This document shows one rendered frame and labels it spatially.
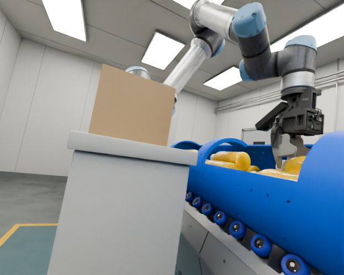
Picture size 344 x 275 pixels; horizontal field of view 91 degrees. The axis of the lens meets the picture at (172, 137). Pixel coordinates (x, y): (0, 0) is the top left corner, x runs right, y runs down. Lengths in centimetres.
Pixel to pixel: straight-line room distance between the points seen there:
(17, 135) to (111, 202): 510
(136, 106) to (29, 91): 513
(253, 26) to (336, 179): 37
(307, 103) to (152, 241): 52
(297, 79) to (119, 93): 47
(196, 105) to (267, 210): 591
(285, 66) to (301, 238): 43
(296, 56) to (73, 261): 73
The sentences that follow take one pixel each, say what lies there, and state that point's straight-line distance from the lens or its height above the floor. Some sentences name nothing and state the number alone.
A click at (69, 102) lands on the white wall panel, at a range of 533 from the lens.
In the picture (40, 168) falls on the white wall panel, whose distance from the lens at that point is 537.
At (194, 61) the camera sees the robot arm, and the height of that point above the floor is 156.
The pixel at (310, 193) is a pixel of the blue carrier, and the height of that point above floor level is 110.
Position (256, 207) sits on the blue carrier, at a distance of 44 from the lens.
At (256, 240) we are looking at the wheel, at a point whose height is 97.
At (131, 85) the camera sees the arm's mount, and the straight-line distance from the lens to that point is 51.
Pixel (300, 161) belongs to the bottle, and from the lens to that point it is 50.
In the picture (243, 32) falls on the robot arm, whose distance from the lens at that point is 54.
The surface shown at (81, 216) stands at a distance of 45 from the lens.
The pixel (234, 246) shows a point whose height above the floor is 92.
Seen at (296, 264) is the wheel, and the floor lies 97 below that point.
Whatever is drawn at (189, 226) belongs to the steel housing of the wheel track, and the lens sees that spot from 72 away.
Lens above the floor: 113
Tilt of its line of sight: 6 degrees up
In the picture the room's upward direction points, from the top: 9 degrees clockwise
